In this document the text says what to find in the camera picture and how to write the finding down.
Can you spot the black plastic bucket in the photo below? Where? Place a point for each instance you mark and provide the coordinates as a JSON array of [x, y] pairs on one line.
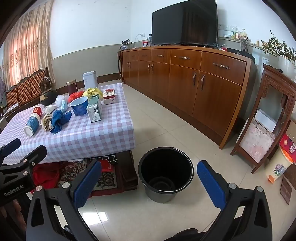
[[161, 166]]

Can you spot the beige cloth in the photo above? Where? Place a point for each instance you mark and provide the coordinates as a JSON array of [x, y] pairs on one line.
[[47, 122]]

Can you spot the white wall socket strip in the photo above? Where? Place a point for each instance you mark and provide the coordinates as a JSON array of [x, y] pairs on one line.
[[226, 27]]

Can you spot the brown gridded board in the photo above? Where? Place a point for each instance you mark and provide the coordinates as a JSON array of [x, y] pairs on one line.
[[286, 187]]

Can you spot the white canister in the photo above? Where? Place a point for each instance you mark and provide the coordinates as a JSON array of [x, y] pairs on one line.
[[89, 78]]

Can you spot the black iron teapot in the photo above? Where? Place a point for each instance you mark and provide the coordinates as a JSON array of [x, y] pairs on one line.
[[47, 97]]

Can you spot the white board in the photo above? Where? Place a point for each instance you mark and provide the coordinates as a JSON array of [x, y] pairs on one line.
[[266, 119]]

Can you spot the glass vase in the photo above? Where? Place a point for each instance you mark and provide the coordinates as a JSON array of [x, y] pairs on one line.
[[245, 45]]

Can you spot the small potted plant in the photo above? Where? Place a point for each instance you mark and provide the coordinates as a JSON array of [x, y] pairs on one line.
[[125, 44]]

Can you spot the green vine plant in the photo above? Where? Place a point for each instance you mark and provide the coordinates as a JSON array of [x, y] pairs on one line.
[[279, 47]]

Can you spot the patterned red rug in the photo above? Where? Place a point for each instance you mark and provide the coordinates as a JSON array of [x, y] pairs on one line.
[[106, 180]]

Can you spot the dark wooden coffee table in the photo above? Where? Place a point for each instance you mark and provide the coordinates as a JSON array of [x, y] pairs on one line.
[[127, 169]]

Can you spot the maroon canister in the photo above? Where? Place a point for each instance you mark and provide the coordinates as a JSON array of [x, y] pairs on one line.
[[71, 88]]

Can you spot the red paper cup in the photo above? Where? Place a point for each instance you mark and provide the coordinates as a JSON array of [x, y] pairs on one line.
[[38, 110]]

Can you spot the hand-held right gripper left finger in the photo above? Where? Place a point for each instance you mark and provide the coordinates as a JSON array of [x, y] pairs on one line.
[[87, 183]]

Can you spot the wooden sideboard cabinet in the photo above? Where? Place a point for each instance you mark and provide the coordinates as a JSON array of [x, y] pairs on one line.
[[180, 88]]

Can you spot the blue paper bowl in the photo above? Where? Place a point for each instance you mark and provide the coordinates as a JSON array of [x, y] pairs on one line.
[[79, 109]]

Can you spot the black set-top box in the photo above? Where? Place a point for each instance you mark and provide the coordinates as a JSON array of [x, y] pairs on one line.
[[242, 54]]

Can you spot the blue cloth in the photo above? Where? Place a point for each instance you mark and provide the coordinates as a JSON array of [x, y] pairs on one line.
[[57, 118]]

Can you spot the carved wooden stand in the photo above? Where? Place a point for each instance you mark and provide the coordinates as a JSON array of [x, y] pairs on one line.
[[272, 78]]

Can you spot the green milk carton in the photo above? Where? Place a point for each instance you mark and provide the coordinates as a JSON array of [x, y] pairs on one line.
[[94, 111]]

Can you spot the blue paper cup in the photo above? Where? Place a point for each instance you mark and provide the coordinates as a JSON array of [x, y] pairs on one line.
[[32, 124]]

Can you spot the pink patterned curtain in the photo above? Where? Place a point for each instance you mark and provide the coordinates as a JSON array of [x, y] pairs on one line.
[[27, 46]]

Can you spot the yellow cloth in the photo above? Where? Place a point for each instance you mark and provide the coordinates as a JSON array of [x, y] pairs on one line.
[[91, 91]]

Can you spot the checkered tablecloth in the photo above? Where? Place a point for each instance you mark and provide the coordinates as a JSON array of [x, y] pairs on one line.
[[92, 136]]

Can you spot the red plastic bag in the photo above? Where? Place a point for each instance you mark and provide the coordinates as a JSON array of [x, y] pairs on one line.
[[76, 95]]

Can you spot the wooden bench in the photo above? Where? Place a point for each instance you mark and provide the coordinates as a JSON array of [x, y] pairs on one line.
[[27, 85]]

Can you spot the light blue face mask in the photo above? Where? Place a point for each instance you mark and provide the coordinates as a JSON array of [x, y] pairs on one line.
[[64, 107]]

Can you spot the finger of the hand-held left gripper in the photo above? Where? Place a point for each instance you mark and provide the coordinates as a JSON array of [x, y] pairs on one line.
[[38, 154], [11, 145]]

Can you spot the red label box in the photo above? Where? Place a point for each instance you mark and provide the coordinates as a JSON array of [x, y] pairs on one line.
[[288, 146]]

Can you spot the pink framed picture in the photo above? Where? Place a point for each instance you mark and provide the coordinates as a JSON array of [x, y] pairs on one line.
[[256, 141]]

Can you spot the pump bottle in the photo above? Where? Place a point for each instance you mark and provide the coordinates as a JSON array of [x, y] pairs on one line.
[[243, 34]]

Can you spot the white plastic bag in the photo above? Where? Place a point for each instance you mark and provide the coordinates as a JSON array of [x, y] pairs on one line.
[[60, 99]]

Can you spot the black flat television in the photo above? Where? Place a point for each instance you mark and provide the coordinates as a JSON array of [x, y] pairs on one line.
[[185, 23]]

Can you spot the small red box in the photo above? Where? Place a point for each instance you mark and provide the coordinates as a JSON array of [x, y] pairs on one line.
[[145, 44]]

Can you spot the red white tissue pack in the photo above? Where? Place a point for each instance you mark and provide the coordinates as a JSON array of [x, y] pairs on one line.
[[109, 96]]

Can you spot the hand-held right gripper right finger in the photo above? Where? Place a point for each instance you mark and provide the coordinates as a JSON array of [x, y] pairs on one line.
[[210, 185]]

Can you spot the red cloth bundle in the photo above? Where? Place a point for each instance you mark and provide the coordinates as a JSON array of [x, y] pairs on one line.
[[46, 176]]

